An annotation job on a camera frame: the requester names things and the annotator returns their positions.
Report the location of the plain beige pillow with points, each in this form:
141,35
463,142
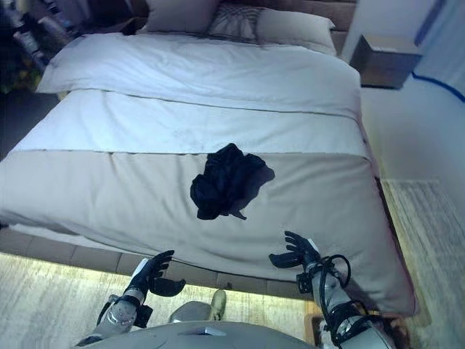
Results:
181,14
294,31

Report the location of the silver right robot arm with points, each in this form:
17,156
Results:
334,301

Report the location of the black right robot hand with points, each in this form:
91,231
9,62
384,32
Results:
305,254

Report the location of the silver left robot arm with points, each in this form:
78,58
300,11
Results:
116,316

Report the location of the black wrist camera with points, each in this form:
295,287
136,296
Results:
304,283
144,316

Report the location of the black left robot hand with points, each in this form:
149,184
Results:
152,269

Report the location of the patterned grey pillow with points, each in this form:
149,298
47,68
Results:
234,22

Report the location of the brown tufted headboard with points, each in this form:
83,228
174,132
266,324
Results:
309,9

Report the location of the white curtain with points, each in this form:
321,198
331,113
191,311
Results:
450,54

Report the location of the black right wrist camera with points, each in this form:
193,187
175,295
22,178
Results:
304,283

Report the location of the silver left robot leg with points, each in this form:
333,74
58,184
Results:
189,312

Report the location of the bed with white cover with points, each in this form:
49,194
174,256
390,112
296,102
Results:
127,192

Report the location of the black garment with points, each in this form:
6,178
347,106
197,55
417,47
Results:
229,178

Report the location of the brown wooden nightstand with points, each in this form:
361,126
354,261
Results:
385,62

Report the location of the dark cluttered shelf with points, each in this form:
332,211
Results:
40,32

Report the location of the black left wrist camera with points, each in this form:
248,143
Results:
144,316

